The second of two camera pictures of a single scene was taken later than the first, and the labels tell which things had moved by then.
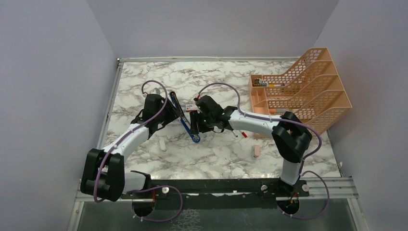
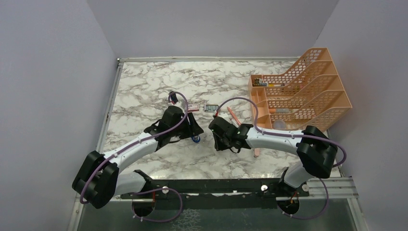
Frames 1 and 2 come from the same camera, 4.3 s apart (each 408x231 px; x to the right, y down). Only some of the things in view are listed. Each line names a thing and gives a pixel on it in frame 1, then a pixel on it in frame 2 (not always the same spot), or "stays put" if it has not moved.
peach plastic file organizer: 311,89 stays put
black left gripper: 172,111 → 193,129
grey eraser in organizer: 282,110 stays put
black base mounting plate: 218,194 stays put
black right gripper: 194,117 → 219,146
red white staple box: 191,108 stays put
